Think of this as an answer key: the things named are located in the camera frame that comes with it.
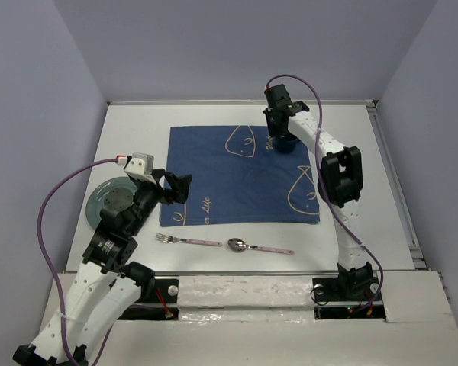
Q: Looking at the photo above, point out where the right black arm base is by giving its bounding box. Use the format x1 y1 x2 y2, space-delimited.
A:
309 277 386 320

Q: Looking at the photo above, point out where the blue cloth placemat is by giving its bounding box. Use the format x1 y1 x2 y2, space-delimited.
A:
160 125 320 227

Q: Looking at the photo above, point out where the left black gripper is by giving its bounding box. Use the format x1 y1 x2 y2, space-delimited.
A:
128 168 192 235

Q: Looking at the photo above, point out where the dark blue mug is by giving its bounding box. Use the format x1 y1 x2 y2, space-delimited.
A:
272 136 300 154

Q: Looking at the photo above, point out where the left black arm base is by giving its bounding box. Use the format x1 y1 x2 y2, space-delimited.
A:
119 277 179 321

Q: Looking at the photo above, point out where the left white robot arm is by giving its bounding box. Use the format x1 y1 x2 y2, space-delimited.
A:
13 169 192 365

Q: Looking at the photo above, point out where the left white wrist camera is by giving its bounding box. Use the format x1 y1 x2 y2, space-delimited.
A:
116 152 156 183

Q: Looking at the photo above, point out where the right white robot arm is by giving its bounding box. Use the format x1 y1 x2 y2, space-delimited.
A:
263 84 383 308

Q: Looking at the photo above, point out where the pink handled fork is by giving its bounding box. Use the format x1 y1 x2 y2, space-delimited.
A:
155 233 223 247

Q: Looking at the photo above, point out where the teal ceramic plate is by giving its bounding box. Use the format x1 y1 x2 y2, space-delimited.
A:
85 177 136 230

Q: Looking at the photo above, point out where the pink handled spoon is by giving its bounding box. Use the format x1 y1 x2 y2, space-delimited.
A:
227 238 295 255

